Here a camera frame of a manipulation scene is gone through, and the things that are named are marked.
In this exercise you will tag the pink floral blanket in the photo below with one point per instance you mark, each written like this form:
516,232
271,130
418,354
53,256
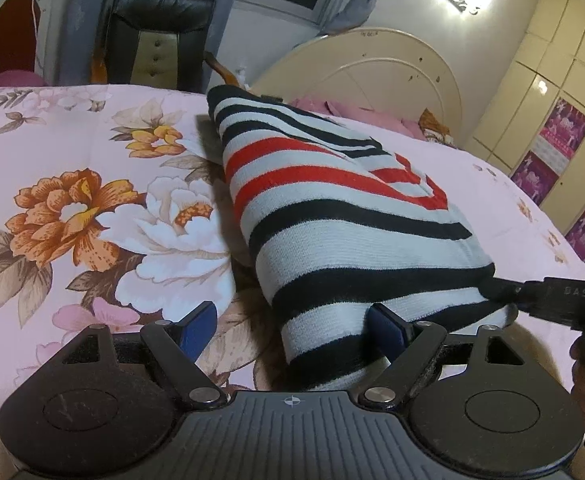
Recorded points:
97,210

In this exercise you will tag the magenta pillow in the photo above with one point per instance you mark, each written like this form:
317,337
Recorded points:
7,79

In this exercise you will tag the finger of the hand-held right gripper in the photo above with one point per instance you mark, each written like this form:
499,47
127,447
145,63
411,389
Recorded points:
547,300

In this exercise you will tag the red black white striped sweater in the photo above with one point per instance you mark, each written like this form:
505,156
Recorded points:
332,220

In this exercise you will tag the red and white headboard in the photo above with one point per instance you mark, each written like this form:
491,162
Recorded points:
2,35

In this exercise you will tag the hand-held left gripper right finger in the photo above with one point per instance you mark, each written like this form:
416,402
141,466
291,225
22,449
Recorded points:
385,332

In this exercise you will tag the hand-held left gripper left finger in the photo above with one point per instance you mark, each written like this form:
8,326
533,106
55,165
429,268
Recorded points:
198,330

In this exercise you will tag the orange patterned cloth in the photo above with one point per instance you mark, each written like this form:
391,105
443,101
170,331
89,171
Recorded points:
436,125

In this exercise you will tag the cream wardrobe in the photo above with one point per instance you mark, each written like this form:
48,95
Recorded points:
547,60

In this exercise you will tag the wooden chair armrest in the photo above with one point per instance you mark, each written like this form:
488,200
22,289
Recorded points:
222,69

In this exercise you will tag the black leather chair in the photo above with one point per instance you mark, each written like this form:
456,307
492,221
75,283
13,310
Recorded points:
157,35

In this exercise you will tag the pink pillow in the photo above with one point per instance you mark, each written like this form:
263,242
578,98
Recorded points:
362,112

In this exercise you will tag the round cream headboard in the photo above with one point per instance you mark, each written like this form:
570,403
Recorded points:
372,75

